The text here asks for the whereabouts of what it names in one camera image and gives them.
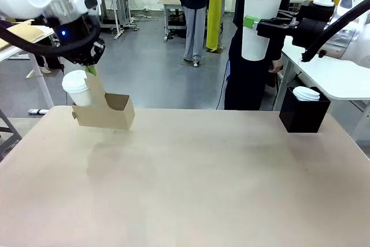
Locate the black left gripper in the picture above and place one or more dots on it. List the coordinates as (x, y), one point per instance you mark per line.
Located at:
(73, 44)

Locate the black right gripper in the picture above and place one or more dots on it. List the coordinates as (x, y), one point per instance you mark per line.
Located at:
(309, 31)

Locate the tall white lidded paper cup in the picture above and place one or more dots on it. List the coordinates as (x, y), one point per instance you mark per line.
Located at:
(260, 4)

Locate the short white lidded paper cup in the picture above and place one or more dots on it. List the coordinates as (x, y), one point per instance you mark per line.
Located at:
(76, 88)

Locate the brown cardboard cup carrier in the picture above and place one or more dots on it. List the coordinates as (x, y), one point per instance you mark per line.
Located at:
(115, 119)

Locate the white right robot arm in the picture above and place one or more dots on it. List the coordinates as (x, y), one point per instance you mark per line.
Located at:
(358, 41)

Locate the person's left forearm black sleeve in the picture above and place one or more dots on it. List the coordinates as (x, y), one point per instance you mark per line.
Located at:
(278, 50)

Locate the white cup lid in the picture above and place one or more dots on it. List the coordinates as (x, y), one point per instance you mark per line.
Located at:
(309, 99)
(306, 91)

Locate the person's left hand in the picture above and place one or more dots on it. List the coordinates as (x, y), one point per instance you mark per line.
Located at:
(277, 66)

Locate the seated person's dark legs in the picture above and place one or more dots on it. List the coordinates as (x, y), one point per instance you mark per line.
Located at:
(47, 63)

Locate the white framed lab table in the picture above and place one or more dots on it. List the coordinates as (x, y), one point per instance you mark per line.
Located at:
(115, 7)

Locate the white table with cardboard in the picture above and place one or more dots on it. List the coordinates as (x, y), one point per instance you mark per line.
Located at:
(37, 73)

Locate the yellow apron garment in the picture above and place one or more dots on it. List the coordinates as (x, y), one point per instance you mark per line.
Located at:
(215, 12)

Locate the person in black clothes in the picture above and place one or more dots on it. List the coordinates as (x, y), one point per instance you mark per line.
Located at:
(245, 85)

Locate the brown cardboard sheet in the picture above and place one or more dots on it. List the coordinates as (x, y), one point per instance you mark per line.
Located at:
(23, 33)

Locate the white side table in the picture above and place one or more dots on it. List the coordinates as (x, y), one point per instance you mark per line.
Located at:
(332, 76)

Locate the person in dark plaid shirt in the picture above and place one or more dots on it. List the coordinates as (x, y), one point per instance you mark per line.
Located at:
(193, 12)

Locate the brown topped lab table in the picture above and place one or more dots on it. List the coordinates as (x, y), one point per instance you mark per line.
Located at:
(170, 12)

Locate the black square lid box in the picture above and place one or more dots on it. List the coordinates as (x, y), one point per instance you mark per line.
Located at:
(300, 119)

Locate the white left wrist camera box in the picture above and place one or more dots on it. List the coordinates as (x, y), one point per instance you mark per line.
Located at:
(88, 1)

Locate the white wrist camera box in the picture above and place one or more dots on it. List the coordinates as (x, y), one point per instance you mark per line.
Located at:
(346, 1)
(88, 1)

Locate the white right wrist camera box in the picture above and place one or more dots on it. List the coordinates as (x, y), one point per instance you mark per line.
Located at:
(346, 1)

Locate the grey metal frame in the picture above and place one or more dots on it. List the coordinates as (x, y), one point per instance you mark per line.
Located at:
(8, 131)

